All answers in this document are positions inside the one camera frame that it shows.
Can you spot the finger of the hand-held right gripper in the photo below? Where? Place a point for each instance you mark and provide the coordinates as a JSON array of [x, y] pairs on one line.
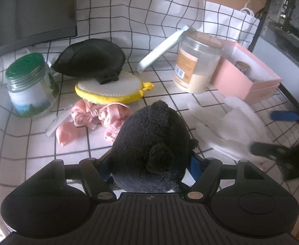
[[266, 149], [283, 116]]

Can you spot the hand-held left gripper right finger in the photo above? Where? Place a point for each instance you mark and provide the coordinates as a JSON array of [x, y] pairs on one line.
[[195, 168]]

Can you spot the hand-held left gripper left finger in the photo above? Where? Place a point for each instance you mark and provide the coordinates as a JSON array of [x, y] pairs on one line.
[[104, 171]]

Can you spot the white translucent plastic gloves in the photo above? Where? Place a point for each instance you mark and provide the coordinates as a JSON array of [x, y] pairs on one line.
[[231, 130]]

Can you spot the black plush toy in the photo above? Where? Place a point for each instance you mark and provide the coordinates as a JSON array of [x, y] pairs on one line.
[[152, 143]]

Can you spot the pink cardboard box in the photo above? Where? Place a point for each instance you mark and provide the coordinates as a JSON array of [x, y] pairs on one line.
[[238, 81]]

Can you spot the yellow white round sponge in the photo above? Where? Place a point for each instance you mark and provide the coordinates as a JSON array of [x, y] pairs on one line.
[[111, 88]]

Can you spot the pink satin scrunchie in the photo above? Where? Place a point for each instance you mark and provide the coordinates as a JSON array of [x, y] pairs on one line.
[[98, 116]]

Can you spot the small brown item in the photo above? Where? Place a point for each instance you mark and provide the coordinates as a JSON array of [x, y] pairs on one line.
[[243, 66]]

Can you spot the small clear plastic strip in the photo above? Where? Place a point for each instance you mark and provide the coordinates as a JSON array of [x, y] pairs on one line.
[[57, 123]]

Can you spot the grey plastic bin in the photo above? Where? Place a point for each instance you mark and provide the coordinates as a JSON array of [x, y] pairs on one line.
[[287, 17]]

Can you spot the clear powder jar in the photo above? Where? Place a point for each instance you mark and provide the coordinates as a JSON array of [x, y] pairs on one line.
[[196, 63]]

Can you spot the green lid glass jar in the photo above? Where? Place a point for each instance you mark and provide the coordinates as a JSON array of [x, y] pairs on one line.
[[28, 89]]

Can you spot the black mesh pouch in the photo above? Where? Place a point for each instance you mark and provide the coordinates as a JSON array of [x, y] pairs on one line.
[[88, 56]]

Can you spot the white squeeze tube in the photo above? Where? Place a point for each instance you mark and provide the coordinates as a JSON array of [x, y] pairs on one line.
[[159, 49]]

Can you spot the dark monitor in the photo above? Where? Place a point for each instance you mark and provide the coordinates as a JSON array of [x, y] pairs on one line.
[[29, 10]]

